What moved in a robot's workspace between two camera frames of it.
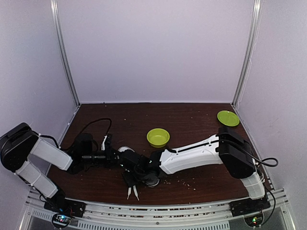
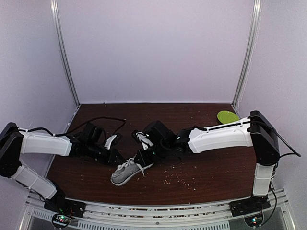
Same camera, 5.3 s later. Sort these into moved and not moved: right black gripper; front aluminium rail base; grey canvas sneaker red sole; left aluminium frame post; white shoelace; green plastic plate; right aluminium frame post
Moved: white shoelace; grey canvas sneaker red sole; right black gripper
Not moved: green plastic plate; front aluminium rail base; right aluminium frame post; left aluminium frame post
